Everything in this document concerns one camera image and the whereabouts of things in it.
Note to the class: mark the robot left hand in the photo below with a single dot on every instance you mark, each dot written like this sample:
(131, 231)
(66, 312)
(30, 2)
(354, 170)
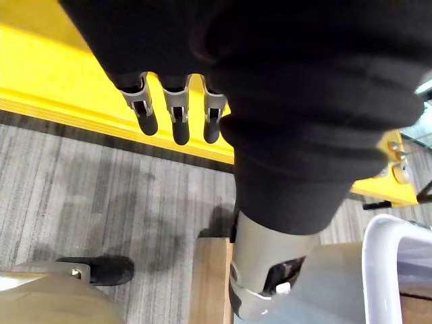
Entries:
(287, 101)

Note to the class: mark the black lever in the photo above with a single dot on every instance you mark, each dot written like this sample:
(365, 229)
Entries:
(376, 204)

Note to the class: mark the robot left foot dark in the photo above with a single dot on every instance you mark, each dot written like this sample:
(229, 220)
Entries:
(108, 270)

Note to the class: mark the white tubular frame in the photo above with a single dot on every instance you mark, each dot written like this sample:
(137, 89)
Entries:
(378, 256)

